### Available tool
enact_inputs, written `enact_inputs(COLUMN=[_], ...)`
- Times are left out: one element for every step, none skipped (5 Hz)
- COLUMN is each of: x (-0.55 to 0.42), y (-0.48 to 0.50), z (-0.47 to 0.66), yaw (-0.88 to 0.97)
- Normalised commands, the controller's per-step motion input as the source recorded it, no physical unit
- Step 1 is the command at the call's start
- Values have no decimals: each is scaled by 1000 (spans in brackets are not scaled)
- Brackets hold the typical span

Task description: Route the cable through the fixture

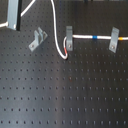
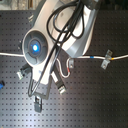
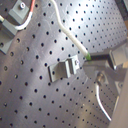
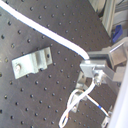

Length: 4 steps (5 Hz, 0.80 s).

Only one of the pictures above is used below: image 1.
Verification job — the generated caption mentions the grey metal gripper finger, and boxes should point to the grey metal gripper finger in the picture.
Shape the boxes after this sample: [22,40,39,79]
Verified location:
[7,0,22,31]

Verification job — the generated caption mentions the white cable with coloured bands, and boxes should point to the white cable with coloured bands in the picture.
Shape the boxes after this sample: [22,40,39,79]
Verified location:
[50,0,128,60]

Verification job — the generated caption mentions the white cable top left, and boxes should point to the white cable top left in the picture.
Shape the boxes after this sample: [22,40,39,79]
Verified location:
[0,0,37,29]

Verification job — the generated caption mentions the grey cable clip left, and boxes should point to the grey cable clip left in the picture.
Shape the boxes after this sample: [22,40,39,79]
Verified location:
[29,28,48,51]

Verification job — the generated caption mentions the grey cable clip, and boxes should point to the grey cable clip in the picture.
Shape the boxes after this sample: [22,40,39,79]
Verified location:
[29,28,48,51]
[66,26,73,51]
[109,27,119,53]

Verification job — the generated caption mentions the grey cable clip middle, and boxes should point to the grey cable clip middle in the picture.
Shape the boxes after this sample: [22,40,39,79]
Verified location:
[66,26,73,51]

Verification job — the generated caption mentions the grey cable clip right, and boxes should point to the grey cable clip right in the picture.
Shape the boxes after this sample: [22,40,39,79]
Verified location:
[109,27,119,53]

